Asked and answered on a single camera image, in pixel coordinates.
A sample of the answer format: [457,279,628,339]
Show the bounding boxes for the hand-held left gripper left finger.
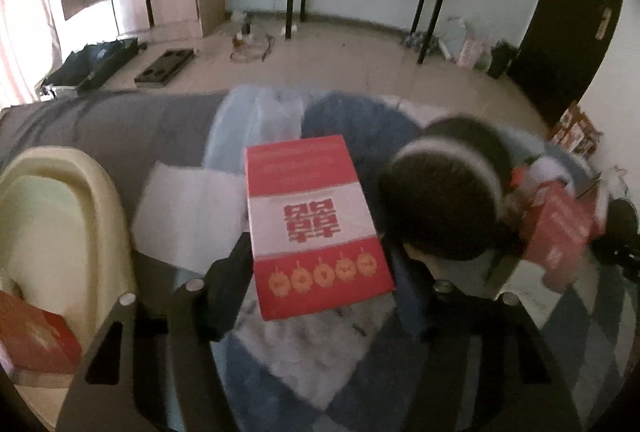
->
[55,237,262,432]

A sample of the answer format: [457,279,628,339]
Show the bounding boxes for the red printed boxes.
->
[549,104,599,159]

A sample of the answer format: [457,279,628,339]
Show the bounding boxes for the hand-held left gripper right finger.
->
[387,242,583,432]

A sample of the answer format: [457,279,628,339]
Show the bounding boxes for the black foam tray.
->
[134,48,196,89]

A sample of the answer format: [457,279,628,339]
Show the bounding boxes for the black cable coil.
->
[229,33,277,62]

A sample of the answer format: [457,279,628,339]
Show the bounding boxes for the small red box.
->
[519,182,607,283]

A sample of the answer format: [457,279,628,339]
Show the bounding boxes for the black bin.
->
[486,40,519,80]

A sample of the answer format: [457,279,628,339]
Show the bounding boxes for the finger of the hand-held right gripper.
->
[593,184,613,237]

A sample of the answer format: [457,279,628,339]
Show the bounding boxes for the black open case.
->
[41,36,140,93]

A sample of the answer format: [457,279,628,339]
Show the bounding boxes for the sheer curtain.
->
[0,0,63,109]

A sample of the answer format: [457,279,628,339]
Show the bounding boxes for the pink plastic bag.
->
[456,36,485,68]

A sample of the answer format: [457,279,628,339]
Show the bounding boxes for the cream plastic basin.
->
[0,147,137,415]

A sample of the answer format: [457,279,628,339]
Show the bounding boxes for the white plastic bag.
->
[443,16,470,58]

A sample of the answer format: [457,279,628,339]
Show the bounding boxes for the white fluffy plush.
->
[514,159,577,199]

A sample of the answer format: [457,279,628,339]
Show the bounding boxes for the red and white carton box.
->
[244,135,397,321]

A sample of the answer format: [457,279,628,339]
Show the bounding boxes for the black earmuffs with pale trim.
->
[377,114,517,263]

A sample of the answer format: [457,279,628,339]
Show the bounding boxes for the dark door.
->
[506,0,629,123]

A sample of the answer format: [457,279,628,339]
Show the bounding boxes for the red patterned box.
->
[0,291,84,377]

